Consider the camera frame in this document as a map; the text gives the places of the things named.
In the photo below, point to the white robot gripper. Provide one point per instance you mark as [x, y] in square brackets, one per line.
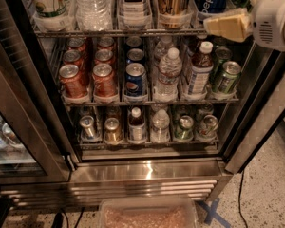
[268, 16]

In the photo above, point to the green can middle shelf back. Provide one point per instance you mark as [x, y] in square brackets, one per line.
[220, 56]

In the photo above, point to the green can middle shelf front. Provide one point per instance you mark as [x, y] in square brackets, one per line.
[227, 77]

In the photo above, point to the tea bottle middle shelf front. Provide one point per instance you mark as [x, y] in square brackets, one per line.
[198, 72]

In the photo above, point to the tea bottle shelf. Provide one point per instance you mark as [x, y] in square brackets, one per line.
[198, 72]
[136, 125]

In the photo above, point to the orange tall can top shelf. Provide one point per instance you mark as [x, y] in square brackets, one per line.
[172, 12]

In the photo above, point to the water bottle middle shelf back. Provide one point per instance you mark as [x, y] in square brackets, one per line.
[162, 47]

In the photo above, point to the white labelled tea bottle top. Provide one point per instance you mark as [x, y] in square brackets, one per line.
[134, 13]

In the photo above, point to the water bottle middle shelf front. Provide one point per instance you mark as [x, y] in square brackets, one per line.
[169, 71]

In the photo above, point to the pepsi can middle shelf back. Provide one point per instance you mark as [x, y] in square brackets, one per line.
[134, 42]

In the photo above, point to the green can bottom shelf right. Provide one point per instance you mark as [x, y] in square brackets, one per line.
[207, 128]

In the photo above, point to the blue pepsi can middle shelf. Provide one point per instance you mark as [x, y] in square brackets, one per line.
[135, 80]

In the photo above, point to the green can bottom shelf left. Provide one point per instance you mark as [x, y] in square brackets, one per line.
[184, 129]

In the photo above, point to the red soda can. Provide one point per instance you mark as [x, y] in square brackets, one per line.
[73, 57]
[73, 81]
[104, 80]
[106, 43]
[104, 56]
[76, 43]

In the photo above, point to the water bottle bottom shelf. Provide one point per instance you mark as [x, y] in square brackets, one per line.
[160, 127]

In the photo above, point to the clear water bottle top shelf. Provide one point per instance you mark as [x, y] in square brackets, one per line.
[93, 15]

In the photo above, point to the tea bottle bottom shelf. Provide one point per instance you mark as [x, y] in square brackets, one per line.
[136, 125]

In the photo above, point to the stainless steel fridge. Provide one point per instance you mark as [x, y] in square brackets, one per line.
[135, 99]

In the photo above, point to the red soda can back left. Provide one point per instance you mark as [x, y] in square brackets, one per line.
[76, 43]

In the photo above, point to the red soda can middle left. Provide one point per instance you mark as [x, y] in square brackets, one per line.
[73, 57]

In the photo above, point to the gold can bottom shelf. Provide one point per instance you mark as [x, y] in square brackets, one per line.
[112, 130]

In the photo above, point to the red soda can front left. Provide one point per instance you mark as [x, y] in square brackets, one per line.
[73, 81]

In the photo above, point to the silver can bottom shelf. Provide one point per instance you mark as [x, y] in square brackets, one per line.
[87, 124]

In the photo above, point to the fridge glass door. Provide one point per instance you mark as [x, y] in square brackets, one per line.
[19, 111]

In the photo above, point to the clear plastic bin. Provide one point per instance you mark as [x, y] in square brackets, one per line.
[148, 212]

